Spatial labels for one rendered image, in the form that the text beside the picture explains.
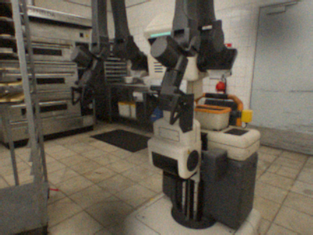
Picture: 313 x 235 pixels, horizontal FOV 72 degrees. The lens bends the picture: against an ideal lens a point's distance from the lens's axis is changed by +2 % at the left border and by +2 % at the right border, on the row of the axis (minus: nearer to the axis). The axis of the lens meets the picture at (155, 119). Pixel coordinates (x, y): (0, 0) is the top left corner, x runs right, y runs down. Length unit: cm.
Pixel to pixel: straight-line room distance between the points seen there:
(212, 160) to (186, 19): 64
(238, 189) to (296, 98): 249
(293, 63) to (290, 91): 39
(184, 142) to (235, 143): 29
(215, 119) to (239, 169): 28
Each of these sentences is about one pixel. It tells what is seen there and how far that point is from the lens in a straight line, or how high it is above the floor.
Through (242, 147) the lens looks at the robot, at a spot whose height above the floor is 77.
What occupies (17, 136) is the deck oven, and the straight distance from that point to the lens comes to 383.
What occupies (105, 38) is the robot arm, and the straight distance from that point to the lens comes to 98.
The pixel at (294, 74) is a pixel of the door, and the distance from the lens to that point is 356.
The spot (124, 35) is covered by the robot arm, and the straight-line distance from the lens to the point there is 105.
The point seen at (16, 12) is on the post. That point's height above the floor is 144.
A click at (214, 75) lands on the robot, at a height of 112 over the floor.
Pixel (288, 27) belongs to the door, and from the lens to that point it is 363.
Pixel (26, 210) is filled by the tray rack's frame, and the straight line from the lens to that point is 193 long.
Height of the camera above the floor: 113
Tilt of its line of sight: 13 degrees down
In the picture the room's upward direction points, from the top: straight up
